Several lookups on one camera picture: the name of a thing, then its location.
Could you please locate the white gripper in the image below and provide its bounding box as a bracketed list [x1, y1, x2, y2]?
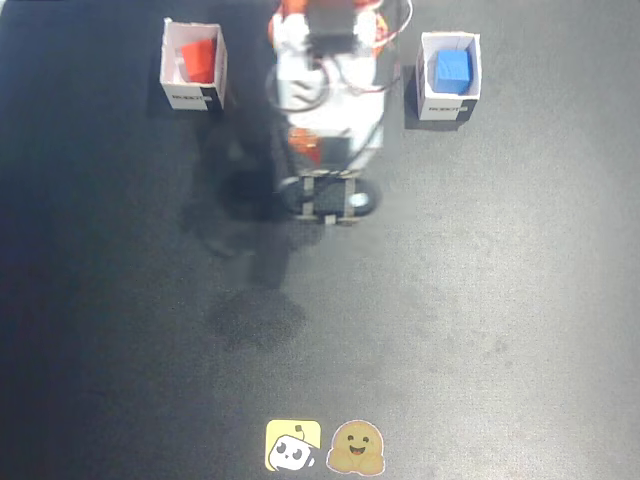
[276, 52, 387, 174]

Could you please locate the blue cube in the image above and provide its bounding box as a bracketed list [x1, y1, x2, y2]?
[431, 48, 473, 96]

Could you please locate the red cube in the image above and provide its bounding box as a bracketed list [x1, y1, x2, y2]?
[178, 38, 218, 84]

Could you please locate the white cardboard box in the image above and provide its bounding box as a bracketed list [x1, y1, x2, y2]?
[159, 17, 229, 112]
[415, 32, 483, 122]

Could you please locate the hugging face emoji sticker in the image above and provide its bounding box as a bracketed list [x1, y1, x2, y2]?
[325, 418, 387, 476]

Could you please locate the yellow robot sticker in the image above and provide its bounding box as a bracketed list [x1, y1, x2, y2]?
[264, 418, 323, 473]

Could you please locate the black cable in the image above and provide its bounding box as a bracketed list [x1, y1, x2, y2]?
[344, 114, 386, 174]

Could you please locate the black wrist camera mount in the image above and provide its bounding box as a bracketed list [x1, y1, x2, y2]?
[278, 168, 383, 227]

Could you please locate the white cable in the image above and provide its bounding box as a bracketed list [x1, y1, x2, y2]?
[263, 63, 332, 113]

